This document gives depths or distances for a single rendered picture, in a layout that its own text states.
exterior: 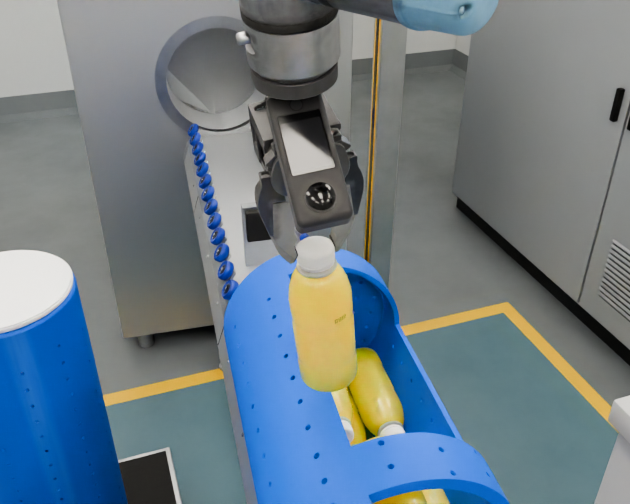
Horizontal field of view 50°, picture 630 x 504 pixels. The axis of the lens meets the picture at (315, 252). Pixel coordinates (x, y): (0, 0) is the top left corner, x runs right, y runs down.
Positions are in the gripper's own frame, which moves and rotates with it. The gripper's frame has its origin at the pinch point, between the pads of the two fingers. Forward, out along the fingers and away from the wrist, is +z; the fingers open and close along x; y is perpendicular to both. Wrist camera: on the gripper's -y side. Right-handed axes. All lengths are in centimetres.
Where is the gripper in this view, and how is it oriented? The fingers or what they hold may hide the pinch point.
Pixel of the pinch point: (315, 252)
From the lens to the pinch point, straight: 67.7
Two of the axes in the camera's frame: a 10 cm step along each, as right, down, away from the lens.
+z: 0.6, 7.0, 7.1
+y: -2.9, -6.7, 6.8
